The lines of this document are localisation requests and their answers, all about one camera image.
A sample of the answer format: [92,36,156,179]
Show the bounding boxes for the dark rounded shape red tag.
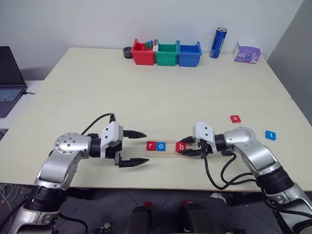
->
[128,201,154,234]
[179,199,208,234]

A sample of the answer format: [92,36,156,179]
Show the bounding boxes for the purple tissue box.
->
[233,39,262,65]

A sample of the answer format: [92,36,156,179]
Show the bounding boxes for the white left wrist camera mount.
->
[99,121,125,161]

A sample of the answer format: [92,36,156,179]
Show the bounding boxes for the blue drink can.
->
[209,27,228,59]

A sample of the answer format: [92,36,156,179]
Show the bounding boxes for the wooden letter tray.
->
[144,140,203,158]

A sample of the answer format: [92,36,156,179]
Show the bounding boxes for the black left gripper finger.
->
[123,130,147,140]
[119,157,150,169]

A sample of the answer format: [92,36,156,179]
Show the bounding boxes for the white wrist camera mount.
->
[192,121,216,152]
[99,121,125,161]

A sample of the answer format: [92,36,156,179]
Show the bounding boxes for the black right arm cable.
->
[200,142,259,191]

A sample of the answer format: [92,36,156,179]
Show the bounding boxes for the dark laptop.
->
[0,46,28,119]

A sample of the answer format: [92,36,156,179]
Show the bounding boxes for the red plastic bin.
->
[131,38,156,66]

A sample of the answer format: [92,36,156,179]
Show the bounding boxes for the black round holder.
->
[122,46,134,59]

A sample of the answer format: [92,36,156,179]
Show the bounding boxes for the black under-table cable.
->
[58,212,89,234]

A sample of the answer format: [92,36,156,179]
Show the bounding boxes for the green plastic bin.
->
[154,43,178,67]

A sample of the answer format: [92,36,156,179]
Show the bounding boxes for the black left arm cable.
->
[80,113,117,136]

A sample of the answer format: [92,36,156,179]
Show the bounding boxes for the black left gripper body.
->
[106,130,125,169]

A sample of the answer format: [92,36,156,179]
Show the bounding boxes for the white thin wires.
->
[0,182,19,221]

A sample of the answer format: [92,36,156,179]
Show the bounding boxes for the blue plastic bin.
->
[175,40,203,67]

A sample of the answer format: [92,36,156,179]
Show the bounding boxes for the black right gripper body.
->
[192,137,213,157]

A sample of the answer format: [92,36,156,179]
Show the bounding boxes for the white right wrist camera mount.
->
[192,121,216,152]

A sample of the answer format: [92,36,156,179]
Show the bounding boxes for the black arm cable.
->
[200,142,259,191]
[80,113,117,136]

